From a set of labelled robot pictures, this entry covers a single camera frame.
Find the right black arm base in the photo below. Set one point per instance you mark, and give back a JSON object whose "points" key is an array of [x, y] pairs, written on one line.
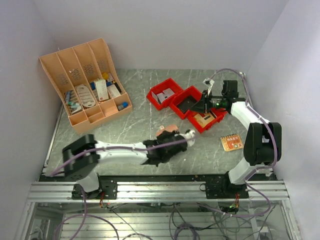
{"points": [[223, 189]]}

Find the white cards stack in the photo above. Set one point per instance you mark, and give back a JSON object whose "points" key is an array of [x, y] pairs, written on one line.
{"points": [[162, 96]]}

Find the black cards stack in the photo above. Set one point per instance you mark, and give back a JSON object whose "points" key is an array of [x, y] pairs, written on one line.
{"points": [[186, 104]]}

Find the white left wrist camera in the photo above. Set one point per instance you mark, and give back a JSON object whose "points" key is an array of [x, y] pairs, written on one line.
{"points": [[189, 136]]}

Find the aluminium rail frame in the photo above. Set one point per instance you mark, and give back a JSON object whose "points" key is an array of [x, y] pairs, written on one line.
{"points": [[156, 192]]}

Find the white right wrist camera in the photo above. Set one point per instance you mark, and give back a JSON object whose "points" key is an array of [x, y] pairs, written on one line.
{"points": [[208, 82]]}

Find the orange desk organizer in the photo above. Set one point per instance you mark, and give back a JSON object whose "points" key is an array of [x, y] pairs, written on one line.
{"points": [[85, 78]]}

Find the white red box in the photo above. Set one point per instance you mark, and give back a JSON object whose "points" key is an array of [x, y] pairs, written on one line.
{"points": [[101, 89]]}

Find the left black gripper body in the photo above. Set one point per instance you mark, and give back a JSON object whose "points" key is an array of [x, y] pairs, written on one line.
{"points": [[166, 136]]}

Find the blue capped bottle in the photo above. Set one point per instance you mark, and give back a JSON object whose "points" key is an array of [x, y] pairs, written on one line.
{"points": [[123, 105]]}

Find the white small box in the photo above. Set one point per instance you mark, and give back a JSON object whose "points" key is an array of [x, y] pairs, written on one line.
{"points": [[114, 92]]}

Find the white oval remote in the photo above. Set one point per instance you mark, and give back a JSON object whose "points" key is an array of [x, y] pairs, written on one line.
{"points": [[85, 96]]}

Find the red bin with white cards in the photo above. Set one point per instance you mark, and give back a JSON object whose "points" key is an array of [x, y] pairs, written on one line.
{"points": [[168, 83]]}

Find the yellow small item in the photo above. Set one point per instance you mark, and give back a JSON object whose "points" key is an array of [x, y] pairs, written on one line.
{"points": [[107, 76]]}

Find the pens bundle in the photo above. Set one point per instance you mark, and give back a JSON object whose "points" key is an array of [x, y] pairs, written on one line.
{"points": [[72, 102]]}

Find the red bin with black cards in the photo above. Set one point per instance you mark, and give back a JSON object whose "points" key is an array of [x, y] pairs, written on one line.
{"points": [[179, 97]]}

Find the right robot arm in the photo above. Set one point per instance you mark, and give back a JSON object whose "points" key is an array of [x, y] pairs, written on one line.
{"points": [[263, 144]]}

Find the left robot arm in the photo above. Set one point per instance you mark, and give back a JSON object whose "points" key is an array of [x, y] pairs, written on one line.
{"points": [[81, 157]]}

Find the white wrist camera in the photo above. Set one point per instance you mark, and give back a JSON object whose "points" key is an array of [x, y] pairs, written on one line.
{"points": [[189, 136], [208, 82]]}

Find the orange spiral notebook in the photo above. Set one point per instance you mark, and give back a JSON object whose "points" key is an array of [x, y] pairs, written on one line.
{"points": [[231, 142]]}

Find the red bin with gold cards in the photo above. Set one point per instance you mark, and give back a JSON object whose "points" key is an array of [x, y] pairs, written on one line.
{"points": [[219, 113]]}

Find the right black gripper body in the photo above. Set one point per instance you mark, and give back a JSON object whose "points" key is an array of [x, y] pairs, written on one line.
{"points": [[212, 101]]}

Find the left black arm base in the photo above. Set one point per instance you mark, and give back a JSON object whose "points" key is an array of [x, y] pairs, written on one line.
{"points": [[107, 190]]}

